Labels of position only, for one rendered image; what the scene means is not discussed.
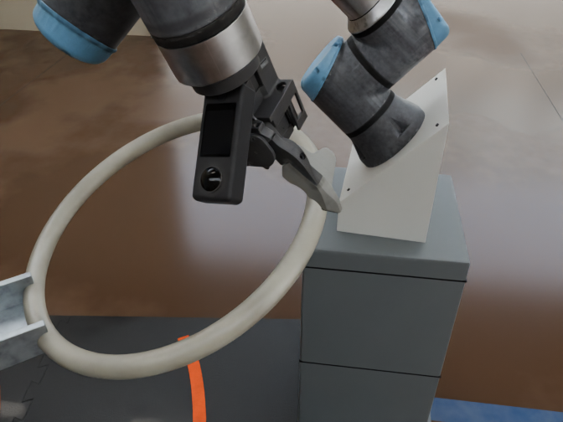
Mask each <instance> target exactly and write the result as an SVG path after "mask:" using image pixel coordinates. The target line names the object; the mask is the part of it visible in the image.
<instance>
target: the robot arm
mask: <svg viewBox="0 0 563 422"><path fill-rule="evenodd" d="M331 1H332V2H333V3H334V4H335V5H336V6H337V7H338V8H339V9H340V10H341V11H342V12H343V13H344V14H345V15H346V16H347V17H348V31H349V32H350V33H351V34H352V35H351V36H350V37H349V38H348V39H347V40H344V39H343V37H340V36H337V37H336V38H334V39H333V40H332V41H330V43H329V44H328V45H327V46H326V47H325V48H324V49H323V50H322V52H321V53H320V54H319V55H318V56H317V58H316V59H315V60H314V61H313V62H312V64H311V65H310V66H309V68H308V69H307V71H306V73H305V74H304V76H303V77H302V81H301V87H302V90H303V91H304V92H305V93H306V94H307V96H308V97H309V98H310V99H311V102H313V103H314V104H315V105H316V106H317V107H318V108H319V109H320V110H321V111H322V112H323V113H324V114H325V115H326V116H328V117H329V118H330V119H331V120H332V121H333V122H334V123H335V124H336V125H337V126H338V127H339V128H340V129H341V130H342V131H343V132H344V133H345V134H346V135H347V136H348V137H349V138H350V140H351V141H352V143H353V145H354V148H355V150H356V152H357V154H358V156H359V159H360V161H361V162H362V163H363V164H364V165H365V166H366V167H376V166H379V165H380V164H382V163H384V162H386V161H388V160H389V159H391V158H392V157H393V156H394V155H395V154H397V153H398V152H399V151H400V150H401V149H402V148H403V147H404V146H406V144H407V143H408V142H409V141H410V140H411V139H412V138H413V137H414V135H415V134H416V133H417V132H418V131H419V129H420V127H421V125H422V123H423V121H424V119H425V112H424V111H423V110H422V109H421V108H420V107H419V106H418V105H417V104H414V103H412V102H410V101H408V100H406V99H404V98H401V97H399V96H398V95H396V94H395V93H394V92H393V91H392V90H391V89H390V88H391V87H392V86H393V85H394V84H395V83H397V82H398V81H399V80H400V79H401V78H402V77H404V76H405V75H406V74H407V73H408V72H409V71H411V70H412V69H413V68H414V67H415V66H416V65H418V64H419V63H420V62H421V61H422V60H423V59H424V58H425V57H426V56H427V55H428V54H430V53H431V52H432V51H433V50H434V49H436V48H437V46H438V45H439V44H440V43H441V42H442V41H443V40H444V39H445V38H446V37H447V35H448V34H449V26H448V25H447V23H446V21H445V20H444V19H443V17H442V16H441V14H440V13H439V12H438V11H437V9H436V7H435V6H434V5H433V3H432V2H431V0H331ZM33 18H34V22H35V24H36V26H37V28H38V29H39V31H40V32H41V34H42V35H43V36H44V37H45V38H46V39H47V40H48V41H49V42H50V43H51V44H52V45H54V46H55V47H56V48H58V49H59V50H61V51H63V52H65V53H66V54H68V55H69V56H70V57H72V58H74V59H77V60H79V61H82V62H85V63H87V64H101V63H103V62H105V61H106V60H107V59H108V58H109V57H110V56H111V55H112V54H113V53H115V52H116V51H117V47H118V45H119V44H120V43H121V41H122V40H123V39H124V38H125V37H126V36H127V34H128V33H129V31H130V30H131V29H132V27H133V26H134V25H135V23H136V22H137V20H138V19H139V18H141V19H142V21H143V22H144V24H145V26H146V27H147V30H148V32H149V33H150V34H151V35H152V38H153V39H154V41H155V43H156V45H157V46H158V48H159V50H160V51H161V53H162V55H163V57H164V58H165V60H166V61H167V63H168V66H169V67H170V69H171V71H172V72H173V74H174V75H175V77H176V79H177V80H178V82H179V83H181V84H183V85H188V86H192V87H193V89H194V91H195V92H196V93H197V94H199V95H204V108H203V115H202V121H201V128H200V135H199V148H198V155H197V162H196V168H195V175H194V187H193V198H194V200H196V201H199V202H202V203H217V204H232V205H238V204H240V203H241V202H242V200H243V194H244V187H245V174H246V166H251V167H263V168H265V169H269V167H270V166H271V165H272V164H273V163H274V161H275V160H277V161H278V162H279V163H280V164H281V165H282V176H283V177H284V178H285V179H286V180H287V181H288V182H289V183H291V184H294V185H296V186H298V187H299V188H301V189H302V190H303V191H304V192H305V193H306V194H307V196H308V197H309V198H311V199H312V200H314V201H316V202H317V203H318V204H319V205H320V207H321V209H322V210H324V211H329V212H334V213H340V212H341V211H342V209H343V208H342V205H341V203H340V200H339V198H338V195H337V194H336V193H335V191H334V190H333V187H332V184H333V175H334V169H335V164H336V157H335V155H334V153H333V152H332V151H331V150H329V149H328V148H326V147H324V148H322V149H320V150H318V151H316V152H314V153H311V152H309V151H308V150H306V149H305V148H304V147H302V146H300V145H297V144H296V143H295V142H294V141H292V140H290V139H289V138H290V136H291V134H292V133H293V131H294V129H293V128H294V126H296V127H297V129H298V130H301V128H302V125H303V123H304V121H305V120H306V119H307V113H306V111H305V109H304V106H303V104H302V101H301V98H300V96H299V94H298V92H297V88H296V86H295V83H294V81H293V80H280V79H279V78H278V76H277V74H276V71H275V69H274V66H273V64H272V62H271V59H270V56H269V54H268V53H267V50H266V46H265V45H264V43H263V40H262V38H261V34H260V31H259V29H258V28H257V25H256V21H255V19H254V18H253V15H252V13H251V10H250V7H249V5H248V3H247V1H246V0H37V4H36V6H35V7H34V10H33ZM284 85H285V86H284ZM294 95H295V97H296V99H297V103H298V104H299V107H300V109H301V112H300V113H299V115H297V112H296V110H295V108H294V105H293V104H292V97H293V96H294Z"/></svg>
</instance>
